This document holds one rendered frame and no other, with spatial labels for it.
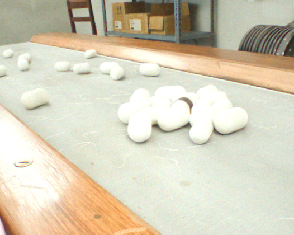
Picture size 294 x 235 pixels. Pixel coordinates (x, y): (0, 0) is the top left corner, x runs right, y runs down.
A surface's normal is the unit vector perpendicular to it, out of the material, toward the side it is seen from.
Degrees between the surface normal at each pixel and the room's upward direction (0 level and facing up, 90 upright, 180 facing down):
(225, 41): 90
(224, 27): 90
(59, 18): 90
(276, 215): 0
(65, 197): 0
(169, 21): 89
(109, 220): 0
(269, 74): 45
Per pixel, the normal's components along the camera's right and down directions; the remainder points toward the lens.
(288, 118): -0.05, -0.93
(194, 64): -0.61, -0.48
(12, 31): 0.62, 0.25
